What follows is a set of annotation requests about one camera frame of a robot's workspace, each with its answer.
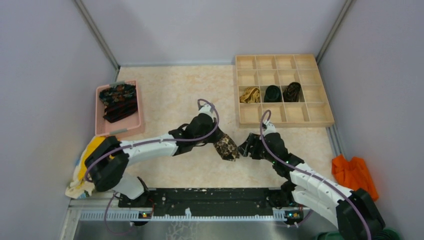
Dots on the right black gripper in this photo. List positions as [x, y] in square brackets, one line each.
[253, 139]

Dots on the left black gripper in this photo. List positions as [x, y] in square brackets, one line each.
[216, 135]

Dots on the brown floral patterned tie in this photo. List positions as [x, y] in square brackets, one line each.
[227, 148]

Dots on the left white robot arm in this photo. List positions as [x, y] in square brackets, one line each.
[106, 165]

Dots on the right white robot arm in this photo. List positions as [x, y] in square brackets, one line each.
[352, 212]

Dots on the dark ties in basket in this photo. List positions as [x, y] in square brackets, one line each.
[120, 101]

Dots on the rolled yellow tie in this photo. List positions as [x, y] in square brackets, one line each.
[250, 95]

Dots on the rolled dark green tie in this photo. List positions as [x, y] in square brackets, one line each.
[273, 94]

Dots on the rolled brown patterned tie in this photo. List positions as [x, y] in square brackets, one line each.
[291, 93]

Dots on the wooden compartment tray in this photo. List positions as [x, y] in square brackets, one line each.
[262, 70]

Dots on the pink plastic basket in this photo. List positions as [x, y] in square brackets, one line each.
[129, 126]

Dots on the orange cloth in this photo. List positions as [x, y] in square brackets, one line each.
[354, 174]

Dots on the yellow cloth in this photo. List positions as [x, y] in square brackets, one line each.
[87, 155]

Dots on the white patterned cloth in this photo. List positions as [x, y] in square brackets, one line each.
[78, 187]

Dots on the green bin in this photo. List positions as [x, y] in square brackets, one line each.
[386, 234]

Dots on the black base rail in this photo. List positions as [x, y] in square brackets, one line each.
[210, 202]

